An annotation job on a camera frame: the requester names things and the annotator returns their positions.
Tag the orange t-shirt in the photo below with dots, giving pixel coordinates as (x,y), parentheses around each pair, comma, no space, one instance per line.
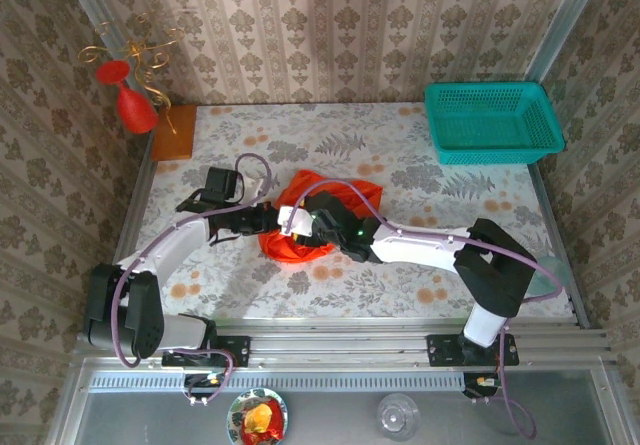
(300,252)

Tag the floral tablecloth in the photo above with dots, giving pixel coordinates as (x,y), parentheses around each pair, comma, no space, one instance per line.
(300,135)

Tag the wooden stand base block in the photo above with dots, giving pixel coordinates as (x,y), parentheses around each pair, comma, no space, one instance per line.
(175,140)

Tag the red goblet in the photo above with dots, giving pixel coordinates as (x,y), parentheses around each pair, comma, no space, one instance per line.
(136,110)

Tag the perforated metal strip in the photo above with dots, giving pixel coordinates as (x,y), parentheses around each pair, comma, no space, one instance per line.
(325,381)

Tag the black left controller board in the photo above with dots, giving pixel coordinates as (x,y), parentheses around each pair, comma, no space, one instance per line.
(200,382)

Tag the black controller board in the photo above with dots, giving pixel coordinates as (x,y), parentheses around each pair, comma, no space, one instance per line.
(480,387)
(200,382)

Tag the teal plastic basket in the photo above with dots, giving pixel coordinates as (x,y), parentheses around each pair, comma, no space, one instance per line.
(492,120)

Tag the patterned ceramic bowl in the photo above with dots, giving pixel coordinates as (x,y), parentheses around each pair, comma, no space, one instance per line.
(235,417)

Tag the clear glass cup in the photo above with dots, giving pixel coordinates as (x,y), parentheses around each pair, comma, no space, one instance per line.
(397,417)

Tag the green translucent cup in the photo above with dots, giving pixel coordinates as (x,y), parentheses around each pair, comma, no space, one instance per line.
(547,270)

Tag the black right controller board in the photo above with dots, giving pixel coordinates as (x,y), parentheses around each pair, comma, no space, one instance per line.
(480,387)

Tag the grey metal shelf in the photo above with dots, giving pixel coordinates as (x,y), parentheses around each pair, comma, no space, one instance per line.
(125,420)

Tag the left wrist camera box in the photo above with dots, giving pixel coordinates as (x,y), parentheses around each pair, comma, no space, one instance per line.
(222,182)

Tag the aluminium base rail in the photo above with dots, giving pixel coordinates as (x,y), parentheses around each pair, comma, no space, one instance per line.
(340,350)

